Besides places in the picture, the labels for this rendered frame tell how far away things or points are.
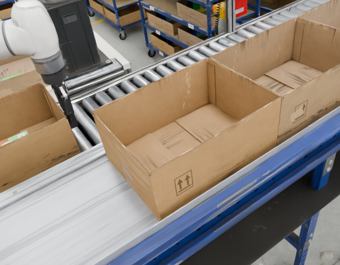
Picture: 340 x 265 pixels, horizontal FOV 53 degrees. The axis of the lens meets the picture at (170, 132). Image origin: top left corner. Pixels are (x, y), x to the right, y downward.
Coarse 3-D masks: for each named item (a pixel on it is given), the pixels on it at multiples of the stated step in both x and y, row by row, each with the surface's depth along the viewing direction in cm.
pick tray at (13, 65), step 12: (0, 60) 181; (12, 60) 184; (24, 60) 184; (0, 72) 177; (12, 72) 175; (24, 72) 174; (36, 72) 155; (0, 84) 151; (12, 84) 153; (24, 84) 156; (0, 96) 154
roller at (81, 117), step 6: (78, 108) 145; (78, 114) 142; (84, 114) 141; (78, 120) 140; (84, 120) 138; (90, 120) 138; (84, 126) 136; (90, 126) 134; (96, 126) 135; (90, 132) 132; (96, 132) 131; (96, 138) 129; (96, 144) 129
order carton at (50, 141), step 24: (24, 96) 130; (48, 96) 127; (0, 120) 129; (24, 120) 135; (48, 120) 139; (24, 144) 108; (48, 144) 112; (72, 144) 118; (0, 168) 107; (24, 168) 112; (48, 168) 117; (0, 192) 112
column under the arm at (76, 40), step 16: (80, 0) 151; (64, 16) 152; (80, 16) 156; (64, 32) 156; (80, 32) 159; (64, 48) 159; (80, 48) 163; (96, 48) 167; (80, 64) 167; (96, 64) 170; (64, 80) 163
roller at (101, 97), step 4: (100, 92) 152; (96, 96) 152; (100, 96) 150; (104, 96) 149; (108, 96) 151; (100, 100) 149; (104, 100) 147; (108, 100) 146; (112, 100) 147; (104, 104) 147
